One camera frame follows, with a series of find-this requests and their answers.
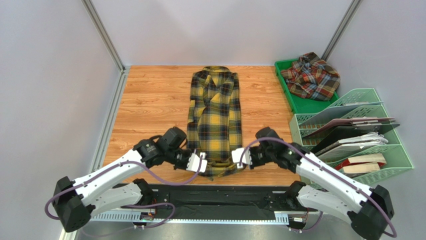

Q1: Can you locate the yellow plaid long sleeve shirt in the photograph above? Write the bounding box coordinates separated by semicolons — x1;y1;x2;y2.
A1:
186;66;243;179

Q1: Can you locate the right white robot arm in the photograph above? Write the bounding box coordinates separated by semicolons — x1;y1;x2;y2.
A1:
236;127;398;240

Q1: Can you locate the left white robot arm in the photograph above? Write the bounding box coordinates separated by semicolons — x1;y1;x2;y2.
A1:
45;127;207;233

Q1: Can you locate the white paper stack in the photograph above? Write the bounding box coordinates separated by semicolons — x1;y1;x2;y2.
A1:
315;132;389;162

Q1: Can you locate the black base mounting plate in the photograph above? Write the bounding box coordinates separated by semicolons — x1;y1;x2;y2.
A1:
137;184;308;221

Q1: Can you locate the green plastic bin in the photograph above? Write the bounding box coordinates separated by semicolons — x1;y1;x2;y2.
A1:
274;53;340;114

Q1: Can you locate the red plaid shirt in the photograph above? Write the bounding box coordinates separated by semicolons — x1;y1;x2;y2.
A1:
280;52;341;102

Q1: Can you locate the red book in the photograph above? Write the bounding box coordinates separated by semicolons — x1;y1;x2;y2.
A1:
334;153;387;178

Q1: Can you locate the green mesh file organizer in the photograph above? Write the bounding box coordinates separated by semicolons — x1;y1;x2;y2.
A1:
289;88;414;185

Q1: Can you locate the dark clipboard folder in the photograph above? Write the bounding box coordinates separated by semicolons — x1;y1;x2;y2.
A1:
300;116;400;154

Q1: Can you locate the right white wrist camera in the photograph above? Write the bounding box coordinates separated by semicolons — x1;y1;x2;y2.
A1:
231;147;252;169

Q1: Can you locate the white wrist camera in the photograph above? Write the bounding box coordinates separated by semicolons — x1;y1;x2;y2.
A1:
186;152;208;173
231;147;252;169

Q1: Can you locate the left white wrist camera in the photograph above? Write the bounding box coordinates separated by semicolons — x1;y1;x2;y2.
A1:
186;152;208;173

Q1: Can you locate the aluminium frame rail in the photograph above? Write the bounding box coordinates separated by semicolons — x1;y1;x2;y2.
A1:
59;187;380;240

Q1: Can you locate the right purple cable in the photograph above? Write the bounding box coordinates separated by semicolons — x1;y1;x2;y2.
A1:
237;137;398;238

